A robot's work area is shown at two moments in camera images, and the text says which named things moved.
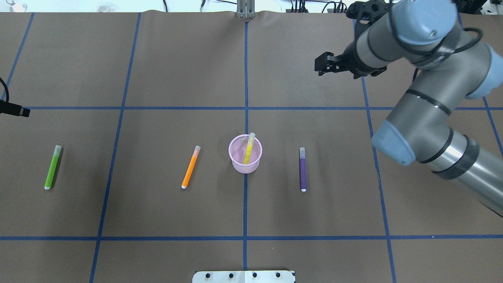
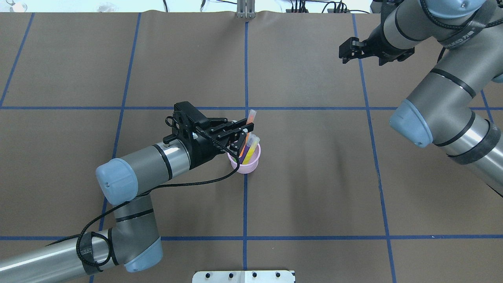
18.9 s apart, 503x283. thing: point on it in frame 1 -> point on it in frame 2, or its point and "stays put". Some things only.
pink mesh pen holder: (237, 147) stays put
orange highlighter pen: (191, 167) -> (250, 119)
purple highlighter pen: (302, 169) -> (249, 140)
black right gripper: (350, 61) -> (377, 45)
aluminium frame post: (245, 9) stays put
